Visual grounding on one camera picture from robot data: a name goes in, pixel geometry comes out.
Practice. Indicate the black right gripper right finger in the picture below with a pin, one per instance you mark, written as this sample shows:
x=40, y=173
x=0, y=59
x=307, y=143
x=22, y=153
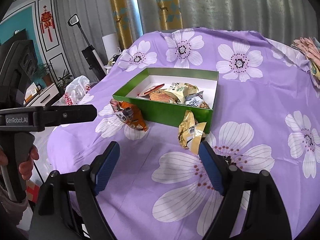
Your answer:
x=266, y=217

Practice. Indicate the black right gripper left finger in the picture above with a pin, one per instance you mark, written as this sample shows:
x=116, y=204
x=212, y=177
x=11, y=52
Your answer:
x=67, y=206

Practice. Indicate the orange panda snack packet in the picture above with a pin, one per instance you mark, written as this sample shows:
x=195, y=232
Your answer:
x=129, y=114

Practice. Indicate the red trimmed clear snack packet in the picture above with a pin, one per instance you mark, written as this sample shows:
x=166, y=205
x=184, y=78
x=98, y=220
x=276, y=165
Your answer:
x=149, y=90

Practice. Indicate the orange corn snack packet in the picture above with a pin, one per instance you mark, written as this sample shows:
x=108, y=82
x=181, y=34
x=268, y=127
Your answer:
x=163, y=96

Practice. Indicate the gold snack packet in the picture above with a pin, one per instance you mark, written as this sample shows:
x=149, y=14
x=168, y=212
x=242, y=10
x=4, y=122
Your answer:
x=191, y=133

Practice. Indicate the cream green snack packet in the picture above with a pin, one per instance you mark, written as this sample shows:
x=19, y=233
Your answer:
x=181, y=90

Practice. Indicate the white blue peanut snack packet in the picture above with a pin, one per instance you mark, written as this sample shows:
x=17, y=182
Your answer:
x=196, y=100

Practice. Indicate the person's left hand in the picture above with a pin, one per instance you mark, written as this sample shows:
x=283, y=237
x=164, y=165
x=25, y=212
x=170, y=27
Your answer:
x=25, y=168

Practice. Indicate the white TV cabinet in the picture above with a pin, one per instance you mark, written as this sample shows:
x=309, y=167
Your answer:
x=43, y=97

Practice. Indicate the red white KFC bag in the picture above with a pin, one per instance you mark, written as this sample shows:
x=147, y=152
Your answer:
x=32, y=190

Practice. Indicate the potted green plant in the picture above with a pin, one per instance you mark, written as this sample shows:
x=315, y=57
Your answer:
x=64, y=81

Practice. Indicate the white plastic shopping bag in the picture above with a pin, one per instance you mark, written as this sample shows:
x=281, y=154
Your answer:
x=77, y=92

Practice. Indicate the black upright vacuum cleaner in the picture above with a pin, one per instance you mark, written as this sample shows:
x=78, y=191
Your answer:
x=90, y=54

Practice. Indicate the red Chinese knot decoration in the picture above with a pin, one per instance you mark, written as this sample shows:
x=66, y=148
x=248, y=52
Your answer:
x=47, y=22

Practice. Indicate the green cardboard box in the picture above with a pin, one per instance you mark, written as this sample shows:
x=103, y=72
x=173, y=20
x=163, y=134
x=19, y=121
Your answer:
x=169, y=113

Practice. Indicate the gold patterned curtain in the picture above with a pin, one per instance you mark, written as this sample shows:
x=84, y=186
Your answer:
x=122, y=23
x=170, y=14

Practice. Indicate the grey curtain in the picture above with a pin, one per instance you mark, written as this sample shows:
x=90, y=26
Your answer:
x=280, y=20

